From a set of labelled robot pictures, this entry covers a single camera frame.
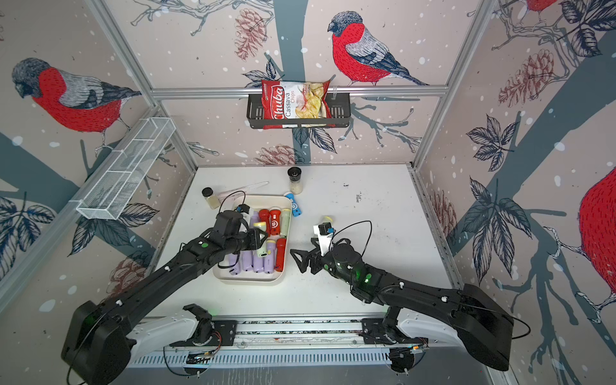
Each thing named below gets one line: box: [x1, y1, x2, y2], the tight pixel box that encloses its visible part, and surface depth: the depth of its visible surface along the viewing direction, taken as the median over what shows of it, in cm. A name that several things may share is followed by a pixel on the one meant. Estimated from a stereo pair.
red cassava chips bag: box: [260, 80, 335, 130], surface depth 89 cm
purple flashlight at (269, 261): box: [263, 239, 277, 275], surface depth 87 cm
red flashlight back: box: [274, 238, 287, 272], surface depth 89 cm
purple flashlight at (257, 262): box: [252, 249, 265, 273], surface depth 87 cm
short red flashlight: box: [269, 207, 282, 236], surface depth 99 cm
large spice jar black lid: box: [287, 166, 304, 195], surface depth 106 cm
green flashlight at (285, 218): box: [280, 208, 292, 238], surface depth 99 cm
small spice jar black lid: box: [201, 186, 220, 210], surface depth 103 cm
